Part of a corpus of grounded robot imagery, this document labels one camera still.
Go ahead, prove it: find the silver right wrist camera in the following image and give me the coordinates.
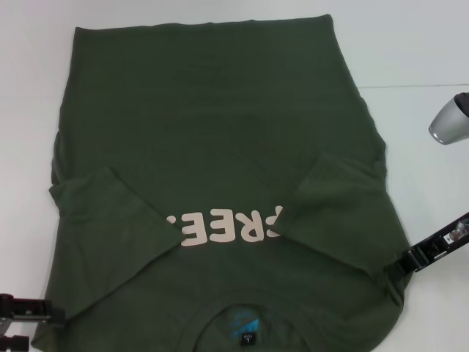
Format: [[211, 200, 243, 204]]
[[428, 91, 469, 147]]

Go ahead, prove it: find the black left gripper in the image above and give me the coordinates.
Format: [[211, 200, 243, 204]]
[[0, 293, 67, 352]]

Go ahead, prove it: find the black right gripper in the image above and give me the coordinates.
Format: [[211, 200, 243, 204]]
[[384, 211, 469, 285]]

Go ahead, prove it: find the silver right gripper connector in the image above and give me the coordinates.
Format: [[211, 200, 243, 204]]
[[452, 221, 468, 243]]

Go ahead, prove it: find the dark green FREE t-shirt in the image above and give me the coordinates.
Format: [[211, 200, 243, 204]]
[[31, 13, 413, 352]]

